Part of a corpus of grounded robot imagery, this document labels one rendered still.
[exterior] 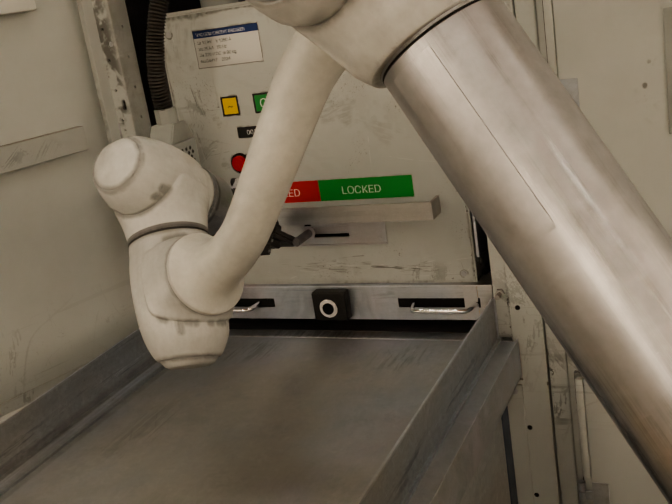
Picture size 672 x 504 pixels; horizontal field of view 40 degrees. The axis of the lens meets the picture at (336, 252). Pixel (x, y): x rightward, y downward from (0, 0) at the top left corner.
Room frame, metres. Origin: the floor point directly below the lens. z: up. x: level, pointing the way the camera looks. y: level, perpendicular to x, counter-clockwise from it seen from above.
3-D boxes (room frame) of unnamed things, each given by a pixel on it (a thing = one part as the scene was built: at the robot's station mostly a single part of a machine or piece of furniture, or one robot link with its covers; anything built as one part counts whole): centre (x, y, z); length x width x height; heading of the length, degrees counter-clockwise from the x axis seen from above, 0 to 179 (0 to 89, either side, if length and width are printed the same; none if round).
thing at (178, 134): (1.48, 0.23, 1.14); 0.08 x 0.05 x 0.17; 154
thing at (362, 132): (1.45, 0.01, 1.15); 0.48 x 0.01 x 0.48; 64
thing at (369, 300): (1.46, 0.01, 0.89); 0.54 x 0.05 x 0.06; 64
